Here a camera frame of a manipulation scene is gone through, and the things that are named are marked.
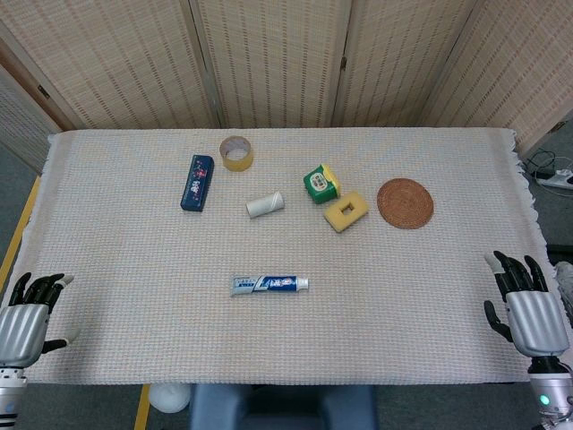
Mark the round brown woven coaster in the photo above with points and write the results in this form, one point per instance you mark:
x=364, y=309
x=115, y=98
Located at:
x=405, y=203

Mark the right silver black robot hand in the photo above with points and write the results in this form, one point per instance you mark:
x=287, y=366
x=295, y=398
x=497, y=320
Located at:
x=535, y=320

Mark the white paper roll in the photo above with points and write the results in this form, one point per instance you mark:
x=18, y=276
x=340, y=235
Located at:
x=265, y=204

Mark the white power strip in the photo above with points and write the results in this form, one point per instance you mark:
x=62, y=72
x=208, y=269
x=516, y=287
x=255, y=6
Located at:
x=557, y=179

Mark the green yellow plastic container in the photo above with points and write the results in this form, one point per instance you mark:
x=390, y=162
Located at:
x=320, y=183

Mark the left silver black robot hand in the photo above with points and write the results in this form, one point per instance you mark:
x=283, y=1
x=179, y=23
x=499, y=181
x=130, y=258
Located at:
x=22, y=327

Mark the bamboo folding screen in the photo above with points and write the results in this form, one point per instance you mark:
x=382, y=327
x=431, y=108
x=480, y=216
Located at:
x=286, y=58

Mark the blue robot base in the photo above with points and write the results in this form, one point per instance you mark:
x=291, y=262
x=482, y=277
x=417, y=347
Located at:
x=282, y=406

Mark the yellow sponge with hole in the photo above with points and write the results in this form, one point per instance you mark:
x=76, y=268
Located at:
x=346, y=212

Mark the blue white toothpaste tube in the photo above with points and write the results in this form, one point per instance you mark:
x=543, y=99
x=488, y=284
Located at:
x=268, y=285

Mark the yellow packing tape roll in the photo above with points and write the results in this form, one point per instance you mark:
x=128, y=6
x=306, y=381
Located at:
x=237, y=154

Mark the dark blue rectangular box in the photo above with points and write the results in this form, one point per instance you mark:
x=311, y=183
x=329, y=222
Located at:
x=197, y=183

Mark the white round base part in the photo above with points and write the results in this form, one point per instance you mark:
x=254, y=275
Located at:
x=169, y=397

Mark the beige woven table cloth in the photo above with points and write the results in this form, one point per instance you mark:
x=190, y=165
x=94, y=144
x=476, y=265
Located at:
x=286, y=251

